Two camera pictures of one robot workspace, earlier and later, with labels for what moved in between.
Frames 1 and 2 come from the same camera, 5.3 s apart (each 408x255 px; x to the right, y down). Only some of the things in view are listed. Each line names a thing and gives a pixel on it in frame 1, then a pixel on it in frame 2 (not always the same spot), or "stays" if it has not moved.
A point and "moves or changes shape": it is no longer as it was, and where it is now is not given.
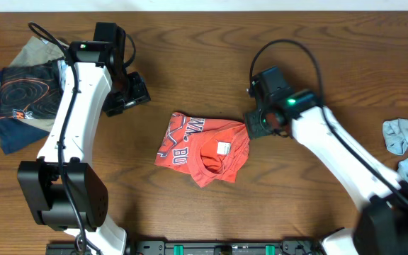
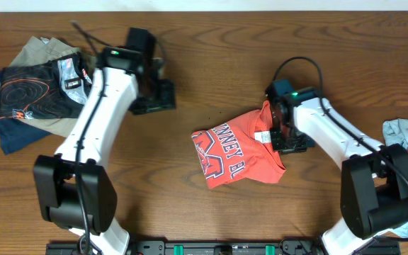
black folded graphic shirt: [33, 91] stays
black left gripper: [142, 95] -> [168, 101]
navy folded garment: [13, 134] stays
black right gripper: [253, 125] -> [277, 145]
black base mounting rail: [204, 246] stays
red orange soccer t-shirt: [212, 150] moves or changes shape
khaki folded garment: [37, 51] stays
